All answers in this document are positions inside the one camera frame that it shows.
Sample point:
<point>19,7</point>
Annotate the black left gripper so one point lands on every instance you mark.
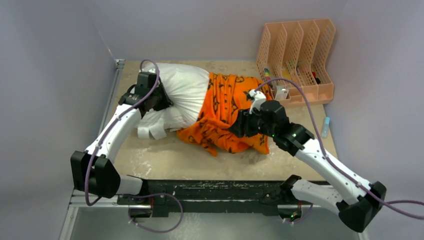
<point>165,102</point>

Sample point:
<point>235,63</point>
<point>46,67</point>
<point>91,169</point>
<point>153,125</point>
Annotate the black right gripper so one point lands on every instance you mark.
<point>243,122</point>

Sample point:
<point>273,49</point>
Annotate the white pillow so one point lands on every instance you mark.
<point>186,86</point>

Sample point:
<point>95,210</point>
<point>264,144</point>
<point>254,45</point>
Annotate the orange patterned pillowcase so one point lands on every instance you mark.
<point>225,96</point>

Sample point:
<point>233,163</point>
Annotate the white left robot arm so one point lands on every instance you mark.
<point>92,169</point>

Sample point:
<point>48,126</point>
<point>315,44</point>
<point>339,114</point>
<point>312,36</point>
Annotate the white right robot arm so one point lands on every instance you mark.
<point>349,196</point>

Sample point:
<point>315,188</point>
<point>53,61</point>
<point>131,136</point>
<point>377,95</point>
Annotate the small white red box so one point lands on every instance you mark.
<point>281,93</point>

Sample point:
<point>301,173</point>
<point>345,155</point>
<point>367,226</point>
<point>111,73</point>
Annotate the set of coloured markers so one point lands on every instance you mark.
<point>268,77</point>

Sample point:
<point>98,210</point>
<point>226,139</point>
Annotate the yellow notepad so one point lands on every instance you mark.
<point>286,74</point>

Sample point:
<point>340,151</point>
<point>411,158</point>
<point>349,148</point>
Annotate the light blue glue stick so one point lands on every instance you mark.
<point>325,127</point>

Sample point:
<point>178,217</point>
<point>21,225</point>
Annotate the red black round object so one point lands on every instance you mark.
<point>317,80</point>

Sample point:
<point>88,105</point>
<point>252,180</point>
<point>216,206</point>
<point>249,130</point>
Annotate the pink desk file organizer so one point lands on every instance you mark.
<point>302,47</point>

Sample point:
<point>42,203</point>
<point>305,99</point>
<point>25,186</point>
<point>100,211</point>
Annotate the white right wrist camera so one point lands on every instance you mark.
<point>257,98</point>

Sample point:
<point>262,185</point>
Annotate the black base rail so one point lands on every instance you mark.
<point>266,197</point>

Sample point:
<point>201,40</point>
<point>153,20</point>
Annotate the aluminium frame rails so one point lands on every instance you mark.
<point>94,176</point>

